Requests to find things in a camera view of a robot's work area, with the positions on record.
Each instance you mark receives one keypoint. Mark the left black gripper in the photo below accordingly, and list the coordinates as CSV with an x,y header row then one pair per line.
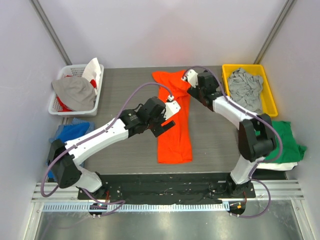
x,y
162,127

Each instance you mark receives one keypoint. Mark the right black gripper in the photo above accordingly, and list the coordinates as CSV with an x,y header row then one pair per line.
x,y
196,91

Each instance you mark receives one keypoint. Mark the orange t shirt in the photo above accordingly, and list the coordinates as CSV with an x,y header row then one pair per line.
x,y
174,146

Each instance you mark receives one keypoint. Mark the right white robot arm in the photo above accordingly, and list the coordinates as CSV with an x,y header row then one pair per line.
x,y
256,136

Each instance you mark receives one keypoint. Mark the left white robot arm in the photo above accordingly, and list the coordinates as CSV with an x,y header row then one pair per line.
x,y
65,158

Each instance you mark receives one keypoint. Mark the grey shirt in yellow bin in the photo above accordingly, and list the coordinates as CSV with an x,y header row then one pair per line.
x,y
245,89

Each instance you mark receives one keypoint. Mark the yellow plastic bin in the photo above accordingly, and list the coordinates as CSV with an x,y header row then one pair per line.
x,y
266,96

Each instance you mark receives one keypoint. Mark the white cloth in basket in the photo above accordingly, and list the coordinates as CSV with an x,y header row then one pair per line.
x,y
93,71

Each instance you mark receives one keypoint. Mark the blue white checkered cloth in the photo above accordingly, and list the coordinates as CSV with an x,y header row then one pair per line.
x,y
53,137

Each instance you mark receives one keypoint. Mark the beige grey shirt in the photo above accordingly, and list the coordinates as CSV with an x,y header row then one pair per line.
x,y
76,92

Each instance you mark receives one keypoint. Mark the green folded t shirt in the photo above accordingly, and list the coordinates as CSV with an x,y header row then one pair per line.
x,y
291,151

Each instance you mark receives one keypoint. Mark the red cloth in basket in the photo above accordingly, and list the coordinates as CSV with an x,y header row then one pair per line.
x,y
64,108

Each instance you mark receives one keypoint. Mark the white plastic basket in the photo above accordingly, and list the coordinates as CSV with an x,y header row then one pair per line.
x,y
75,70

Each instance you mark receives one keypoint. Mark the white folded t shirt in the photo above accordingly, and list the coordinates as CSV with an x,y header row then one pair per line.
x,y
287,166

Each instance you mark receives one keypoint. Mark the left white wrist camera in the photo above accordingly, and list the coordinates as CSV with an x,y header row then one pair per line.
x,y
172,107

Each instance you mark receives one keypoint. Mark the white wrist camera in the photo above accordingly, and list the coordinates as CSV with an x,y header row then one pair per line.
x,y
172,107
191,77

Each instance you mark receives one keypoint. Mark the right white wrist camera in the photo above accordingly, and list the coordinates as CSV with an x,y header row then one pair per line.
x,y
191,77

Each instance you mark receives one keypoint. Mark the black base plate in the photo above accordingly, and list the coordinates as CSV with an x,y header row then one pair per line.
x,y
169,188

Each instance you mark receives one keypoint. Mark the slotted cable duct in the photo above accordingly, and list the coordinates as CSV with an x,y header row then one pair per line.
x,y
93,207

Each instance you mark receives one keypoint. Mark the right corner metal post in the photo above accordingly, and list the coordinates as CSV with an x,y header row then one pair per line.
x,y
275,29

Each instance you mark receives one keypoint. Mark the corner metal post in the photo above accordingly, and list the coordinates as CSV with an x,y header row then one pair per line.
x,y
275,29
50,30

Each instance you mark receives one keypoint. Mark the aluminium rail frame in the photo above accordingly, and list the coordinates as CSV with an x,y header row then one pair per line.
x,y
278,212

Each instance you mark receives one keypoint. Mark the left corner metal post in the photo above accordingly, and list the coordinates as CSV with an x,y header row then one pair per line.
x,y
50,30

